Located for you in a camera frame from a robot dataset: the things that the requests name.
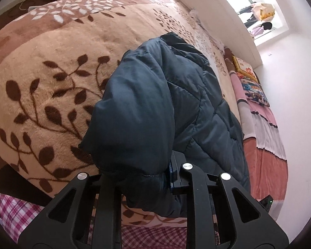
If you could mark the yellow plastic bag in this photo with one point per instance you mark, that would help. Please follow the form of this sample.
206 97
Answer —
264 11

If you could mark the white headboard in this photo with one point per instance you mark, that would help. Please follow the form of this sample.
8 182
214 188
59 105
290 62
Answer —
223 18

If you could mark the yellow pillow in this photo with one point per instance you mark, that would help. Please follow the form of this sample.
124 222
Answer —
245 68

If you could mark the cartoon print pillow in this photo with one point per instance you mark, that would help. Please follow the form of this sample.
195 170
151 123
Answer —
254 90

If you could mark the beige leaf-print blanket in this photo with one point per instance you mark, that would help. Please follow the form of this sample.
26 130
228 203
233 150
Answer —
41 64

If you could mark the dark blue quilted jacket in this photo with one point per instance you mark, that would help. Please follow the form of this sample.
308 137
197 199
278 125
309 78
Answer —
150 103

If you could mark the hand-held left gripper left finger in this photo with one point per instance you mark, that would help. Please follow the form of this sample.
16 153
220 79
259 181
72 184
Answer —
107 202

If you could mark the pink striped quilt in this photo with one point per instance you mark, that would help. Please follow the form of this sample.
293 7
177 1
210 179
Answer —
264 160

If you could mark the purple and black toy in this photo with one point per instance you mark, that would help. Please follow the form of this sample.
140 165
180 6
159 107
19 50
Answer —
260 29

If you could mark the pink plaid cloth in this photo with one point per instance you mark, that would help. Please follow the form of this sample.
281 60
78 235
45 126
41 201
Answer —
18 212

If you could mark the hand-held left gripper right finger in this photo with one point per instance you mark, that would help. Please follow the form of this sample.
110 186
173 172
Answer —
174 172

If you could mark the white power strip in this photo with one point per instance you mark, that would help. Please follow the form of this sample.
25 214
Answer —
33 7

